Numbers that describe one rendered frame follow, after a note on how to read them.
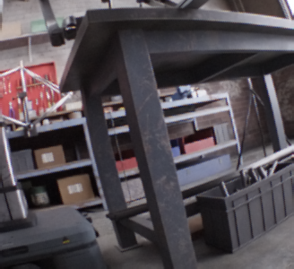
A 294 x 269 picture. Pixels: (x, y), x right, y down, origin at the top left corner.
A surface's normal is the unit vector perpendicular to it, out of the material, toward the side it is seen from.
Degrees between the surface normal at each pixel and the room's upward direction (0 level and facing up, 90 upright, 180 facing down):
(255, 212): 90
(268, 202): 90
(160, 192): 90
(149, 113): 90
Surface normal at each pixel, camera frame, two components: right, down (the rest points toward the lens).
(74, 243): 0.40, -0.16
